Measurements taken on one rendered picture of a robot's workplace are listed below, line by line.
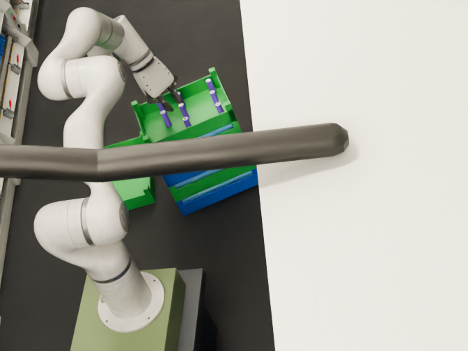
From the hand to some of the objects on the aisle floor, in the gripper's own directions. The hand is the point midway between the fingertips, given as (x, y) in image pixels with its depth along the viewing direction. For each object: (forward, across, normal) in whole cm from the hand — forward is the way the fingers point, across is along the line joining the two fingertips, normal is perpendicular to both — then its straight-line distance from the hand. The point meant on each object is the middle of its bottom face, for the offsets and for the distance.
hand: (172, 102), depth 277 cm
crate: (+39, +3, +21) cm, 45 cm away
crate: (+26, -14, +48) cm, 57 cm away
